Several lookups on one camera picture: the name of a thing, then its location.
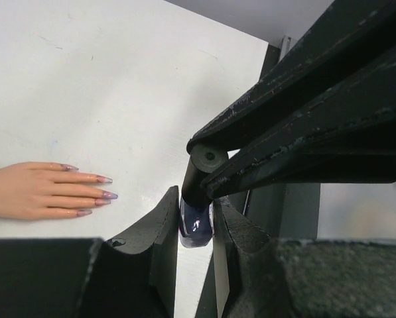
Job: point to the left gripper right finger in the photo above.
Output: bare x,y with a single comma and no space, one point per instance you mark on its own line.
260,276

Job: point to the mannequin hand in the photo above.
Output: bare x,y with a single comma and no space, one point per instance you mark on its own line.
47,190

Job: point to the black nail polish cap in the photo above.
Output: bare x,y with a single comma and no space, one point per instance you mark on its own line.
203,161

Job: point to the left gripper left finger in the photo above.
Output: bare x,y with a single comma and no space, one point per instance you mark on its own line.
132,274

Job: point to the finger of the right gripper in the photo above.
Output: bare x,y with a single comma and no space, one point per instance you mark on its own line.
345,135
347,36

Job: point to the purple nail polish bottle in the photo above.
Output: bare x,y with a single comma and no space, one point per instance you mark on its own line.
196,225

